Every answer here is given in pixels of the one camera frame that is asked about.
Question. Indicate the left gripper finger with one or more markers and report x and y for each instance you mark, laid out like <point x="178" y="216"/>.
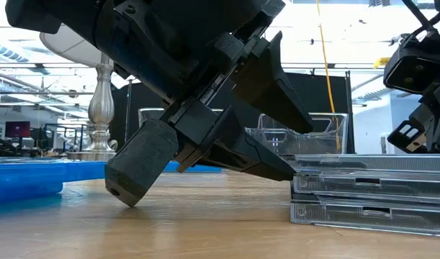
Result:
<point x="270" y="86"/>
<point x="241" y="154"/>

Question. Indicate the blue jewel case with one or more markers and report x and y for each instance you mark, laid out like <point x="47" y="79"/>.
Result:
<point x="43" y="171"/>
<point x="205" y="168"/>
<point x="21" y="190"/>

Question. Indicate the clear plastic bin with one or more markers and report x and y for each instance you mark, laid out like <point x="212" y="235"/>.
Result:
<point x="327" y="142"/>
<point x="151" y="113"/>

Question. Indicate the clear jewel case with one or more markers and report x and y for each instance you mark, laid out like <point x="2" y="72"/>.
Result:
<point x="367" y="162"/>
<point x="367" y="185"/>
<point x="367" y="217"/>

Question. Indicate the black backdrop curtain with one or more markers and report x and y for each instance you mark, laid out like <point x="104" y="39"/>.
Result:
<point x="306" y="90"/>

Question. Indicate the backdrop stand pole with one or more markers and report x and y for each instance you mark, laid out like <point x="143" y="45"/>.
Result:
<point x="348" y="100"/>
<point x="127" y="104"/>

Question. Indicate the white shade silver table lamp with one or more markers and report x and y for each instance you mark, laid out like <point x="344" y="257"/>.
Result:
<point x="101" y="104"/>

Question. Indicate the black metal rack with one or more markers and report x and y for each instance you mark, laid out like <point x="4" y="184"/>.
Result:
<point x="66" y="126"/>

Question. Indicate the dark red monitor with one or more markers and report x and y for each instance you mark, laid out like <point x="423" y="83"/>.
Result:
<point x="17" y="128"/>

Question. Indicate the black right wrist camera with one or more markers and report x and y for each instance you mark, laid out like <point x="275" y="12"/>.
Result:
<point x="410" y="72"/>

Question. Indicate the white wall box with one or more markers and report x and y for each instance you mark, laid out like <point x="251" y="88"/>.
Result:
<point x="383" y="144"/>

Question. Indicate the metal frame crossbar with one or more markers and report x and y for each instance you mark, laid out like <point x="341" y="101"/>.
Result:
<point x="349" y="66"/>

